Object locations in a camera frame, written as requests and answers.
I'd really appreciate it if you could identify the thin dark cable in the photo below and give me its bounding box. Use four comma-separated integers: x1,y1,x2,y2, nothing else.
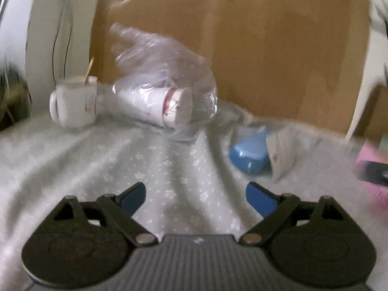
51,0,76,90

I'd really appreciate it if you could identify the wooden headboard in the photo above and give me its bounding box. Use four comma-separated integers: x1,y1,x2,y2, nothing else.
89,0,376,135

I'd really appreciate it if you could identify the brown cardboard box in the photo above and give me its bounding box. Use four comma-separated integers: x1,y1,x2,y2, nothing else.
344,0,388,141

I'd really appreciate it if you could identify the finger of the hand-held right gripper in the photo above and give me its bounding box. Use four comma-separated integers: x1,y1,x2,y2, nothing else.
356,161,388,186

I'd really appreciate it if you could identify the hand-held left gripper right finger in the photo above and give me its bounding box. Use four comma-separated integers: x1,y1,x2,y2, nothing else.
239,182,346,246

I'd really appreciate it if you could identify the white paper tag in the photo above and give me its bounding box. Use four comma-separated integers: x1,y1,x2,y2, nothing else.
266,127,299,182

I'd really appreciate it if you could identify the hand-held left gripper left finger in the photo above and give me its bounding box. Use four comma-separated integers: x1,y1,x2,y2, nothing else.
53,182,158,247

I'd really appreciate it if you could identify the light pink cloth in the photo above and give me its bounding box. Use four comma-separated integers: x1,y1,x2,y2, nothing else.
355,144,388,211

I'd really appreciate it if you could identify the blue case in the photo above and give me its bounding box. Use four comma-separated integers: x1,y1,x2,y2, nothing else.
229,132,273,175

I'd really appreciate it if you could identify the wooden stick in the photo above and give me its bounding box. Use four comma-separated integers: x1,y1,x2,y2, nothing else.
82,56,95,86

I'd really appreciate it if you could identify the white bottle red label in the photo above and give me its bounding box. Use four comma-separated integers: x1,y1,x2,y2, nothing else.
113,82,194,129

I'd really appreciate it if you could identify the clear plastic bag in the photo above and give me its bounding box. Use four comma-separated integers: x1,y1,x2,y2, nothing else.
107,23,219,141

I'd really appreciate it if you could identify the grey flowered bed sheet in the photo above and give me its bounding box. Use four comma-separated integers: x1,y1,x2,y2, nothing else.
0,97,388,291

